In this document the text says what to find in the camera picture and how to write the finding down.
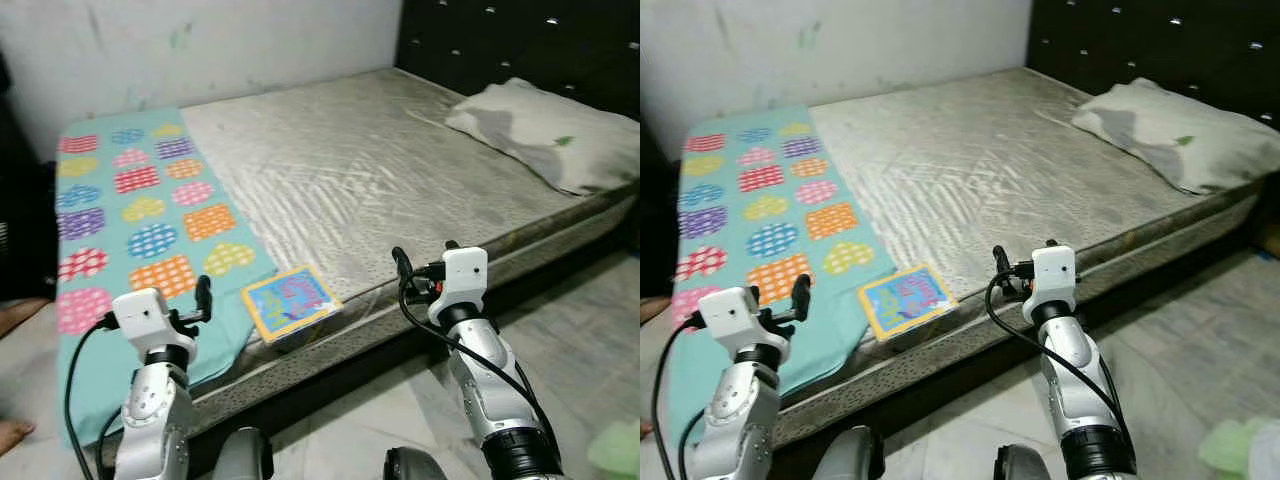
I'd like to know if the colourful children's book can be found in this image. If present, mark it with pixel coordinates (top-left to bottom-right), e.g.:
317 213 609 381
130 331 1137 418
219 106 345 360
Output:
242 265 344 345
858 262 959 344

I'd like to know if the white pillow green tree print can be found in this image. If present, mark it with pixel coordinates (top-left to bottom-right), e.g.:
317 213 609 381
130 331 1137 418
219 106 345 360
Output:
445 78 641 197
1072 78 1267 197

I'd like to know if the teal heart patterned blanket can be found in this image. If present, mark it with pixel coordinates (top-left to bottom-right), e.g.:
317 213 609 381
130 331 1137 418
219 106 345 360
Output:
665 105 899 480
55 107 280 451

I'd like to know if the quilted cream mattress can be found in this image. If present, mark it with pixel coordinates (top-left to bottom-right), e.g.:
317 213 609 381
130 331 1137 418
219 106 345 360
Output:
60 68 641 441
680 68 1265 451

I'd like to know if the bed base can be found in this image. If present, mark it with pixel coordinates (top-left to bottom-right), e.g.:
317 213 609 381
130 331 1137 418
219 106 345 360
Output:
185 195 641 471
770 185 1269 476

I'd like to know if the grey robot left leg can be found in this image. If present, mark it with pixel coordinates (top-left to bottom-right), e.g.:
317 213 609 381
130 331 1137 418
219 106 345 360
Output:
815 427 887 480
213 428 277 480

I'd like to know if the grey robot leg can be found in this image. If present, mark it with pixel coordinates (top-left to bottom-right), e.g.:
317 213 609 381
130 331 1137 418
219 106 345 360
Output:
993 445 1052 480
213 428 277 480
815 427 887 480
383 447 452 480

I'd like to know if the grey robot right leg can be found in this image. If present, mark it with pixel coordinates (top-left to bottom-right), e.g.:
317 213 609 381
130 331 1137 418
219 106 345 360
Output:
993 445 1052 480
383 447 452 480

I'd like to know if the pale green cloth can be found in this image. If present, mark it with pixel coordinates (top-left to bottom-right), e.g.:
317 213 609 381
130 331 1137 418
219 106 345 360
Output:
585 420 641 480
1198 415 1280 480

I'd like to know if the black tufted headboard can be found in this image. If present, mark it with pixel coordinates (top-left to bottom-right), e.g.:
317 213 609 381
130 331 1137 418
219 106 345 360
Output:
1025 0 1280 112
395 0 641 122

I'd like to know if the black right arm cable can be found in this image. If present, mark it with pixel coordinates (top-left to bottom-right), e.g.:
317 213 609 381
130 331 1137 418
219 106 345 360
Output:
398 262 561 456
985 262 1141 451

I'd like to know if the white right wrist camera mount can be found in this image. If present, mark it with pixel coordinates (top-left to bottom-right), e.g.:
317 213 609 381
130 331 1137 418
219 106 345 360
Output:
1025 245 1080 322
428 248 492 330

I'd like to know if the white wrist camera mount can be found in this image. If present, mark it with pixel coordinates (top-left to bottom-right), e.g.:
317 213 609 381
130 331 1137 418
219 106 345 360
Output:
1025 245 1080 322
697 286 767 352
428 248 492 330
110 288 174 352

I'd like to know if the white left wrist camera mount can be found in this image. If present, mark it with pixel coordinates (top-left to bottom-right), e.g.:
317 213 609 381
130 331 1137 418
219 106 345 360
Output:
110 288 174 352
697 286 767 352

